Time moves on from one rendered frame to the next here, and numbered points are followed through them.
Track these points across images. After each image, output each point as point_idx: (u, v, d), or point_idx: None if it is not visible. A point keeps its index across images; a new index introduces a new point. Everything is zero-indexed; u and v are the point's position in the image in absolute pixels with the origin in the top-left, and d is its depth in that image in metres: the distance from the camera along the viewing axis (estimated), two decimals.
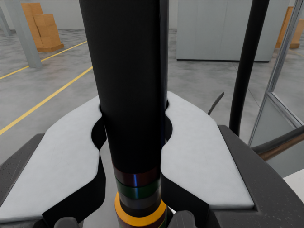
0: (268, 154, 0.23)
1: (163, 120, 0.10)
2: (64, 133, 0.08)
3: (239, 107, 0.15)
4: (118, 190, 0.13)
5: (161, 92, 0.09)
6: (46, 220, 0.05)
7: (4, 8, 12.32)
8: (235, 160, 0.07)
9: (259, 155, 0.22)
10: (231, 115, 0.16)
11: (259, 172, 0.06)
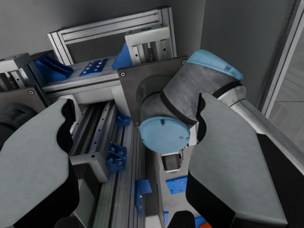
0: None
1: None
2: (26, 142, 0.08)
3: None
4: None
5: None
6: None
7: None
8: (272, 173, 0.06)
9: None
10: None
11: (299, 191, 0.05)
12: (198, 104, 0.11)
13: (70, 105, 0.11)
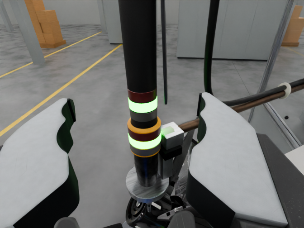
0: (236, 108, 0.31)
1: (164, 58, 0.18)
2: (26, 142, 0.08)
3: (208, 63, 0.23)
4: (130, 111, 0.21)
5: (162, 41, 0.17)
6: None
7: (6, 3, 12.31)
8: (272, 173, 0.06)
9: None
10: (204, 69, 0.24)
11: (299, 191, 0.05)
12: (198, 104, 0.11)
13: (70, 105, 0.11)
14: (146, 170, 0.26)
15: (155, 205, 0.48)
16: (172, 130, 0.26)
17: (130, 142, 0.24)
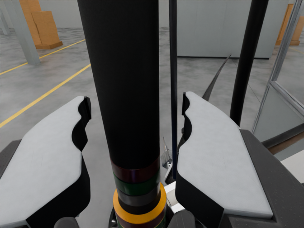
0: None
1: (174, 113, 0.10)
2: (42, 138, 0.08)
3: (239, 102, 0.15)
4: (116, 187, 0.13)
5: (171, 85, 0.09)
6: (30, 226, 0.05)
7: (3, 7, 12.24)
8: (256, 167, 0.06)
9: None
10: (231, 111, 0.15)
11: (282, 182, 0.06)
12: (182, 103, 0.11)
13: (87, 103, 0.11)
14: None
15: None
16: None
17: (119, 226, 0.15)
